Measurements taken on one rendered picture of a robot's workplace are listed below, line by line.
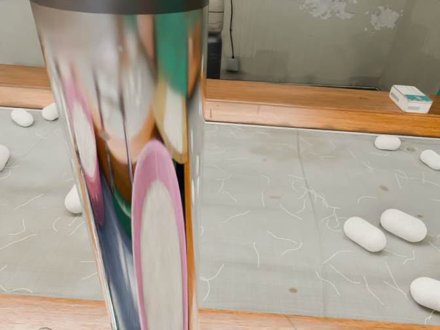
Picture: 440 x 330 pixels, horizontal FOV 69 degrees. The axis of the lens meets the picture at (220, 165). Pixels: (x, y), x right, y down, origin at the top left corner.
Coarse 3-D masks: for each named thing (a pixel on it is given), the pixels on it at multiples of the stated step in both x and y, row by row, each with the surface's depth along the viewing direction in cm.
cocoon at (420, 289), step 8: (416, 280) 24; (424, 280) 24; (432, 280) 24; (416, 288) 24; (424, 288) 23; (432, 288) 23; (416, 296) 24; (424, 296) 23; (432, 296) 23; (424, 304) 23; (432, 304) 23
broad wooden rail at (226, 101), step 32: (0, 64) 54; (0, 96) 47; (32, 96) 47; (224, 96) 49; (256, 96) 49; (288, 96) 50; (320, 96) 51; (352, 96) 52; (384, 96) 52; (320, 128) 47; (352, 128) 47; (384, 128) 47; (416, 128) 47
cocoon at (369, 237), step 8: (344, 224) 29; (352, 224) 28; (360, 224) 28; (368, 224) 28; (352, 232) 28; (360, 232) 28; (368, 232) 28; (376, 232) 27; (360, 240) 28; (368, 240) 27; (376, 240) 27; (384, 240) 27; (368, 248) 28; (376, 248) 27
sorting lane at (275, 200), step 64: (0, 128) 42; (256, 128) 46; (0, 192) 32; (64, 192) 32; (256, 192) 34; (320, 192) 35; (384, 192) 35; (0, 256) 26; (64, 256) 26; (256, 256) 27; (320, 256) 28; (384, 256) 28; (384, 320) 23
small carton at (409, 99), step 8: (392, 88) 51; (400, 88) 50; (408, 88) 50; (416, 88) 51; (392, 96) 51; (400, 96) 49; (408, 96) 48; (416, 96) 48; (424, 96) 48; (400, 104) 49; (408, 104) 47; (416, 104) 47; (424, 104) 47; (416, 112) 48; (424, 112) 48
